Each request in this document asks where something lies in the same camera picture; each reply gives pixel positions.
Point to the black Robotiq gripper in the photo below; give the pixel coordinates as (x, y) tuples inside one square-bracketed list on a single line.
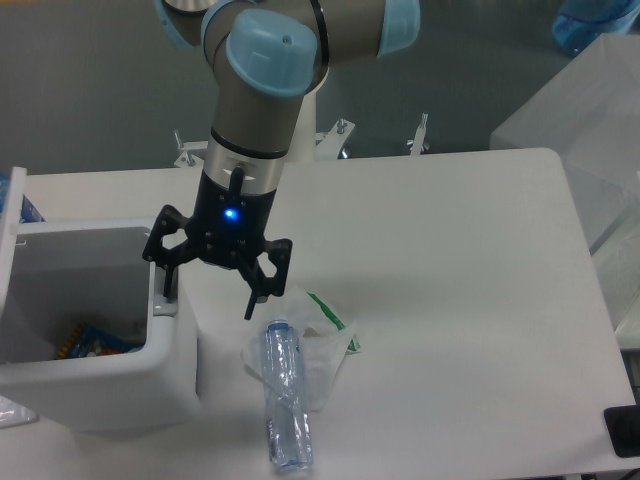
[(226, 229)]

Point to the white push-button trash can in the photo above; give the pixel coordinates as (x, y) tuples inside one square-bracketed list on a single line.
[(58, 275)]

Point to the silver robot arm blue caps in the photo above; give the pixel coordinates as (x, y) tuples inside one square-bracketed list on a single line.
[(265, 57)]

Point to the white green plastic bag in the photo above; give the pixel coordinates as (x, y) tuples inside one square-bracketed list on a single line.
[(325, 338)]

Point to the colourful snack packet in bin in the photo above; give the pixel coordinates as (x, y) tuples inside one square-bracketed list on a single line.
[(87, 341)]

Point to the crushed clear plastic bottle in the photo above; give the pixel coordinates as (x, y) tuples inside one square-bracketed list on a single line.
[(286, 413)]

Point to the blue labelled water bottle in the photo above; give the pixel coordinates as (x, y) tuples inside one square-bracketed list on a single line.
[(29, 213)]

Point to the blue plastic water jug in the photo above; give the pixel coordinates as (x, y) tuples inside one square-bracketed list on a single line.
[(577, 24)]

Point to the black device at table edge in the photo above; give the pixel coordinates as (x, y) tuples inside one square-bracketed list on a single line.
[(622, 423)]

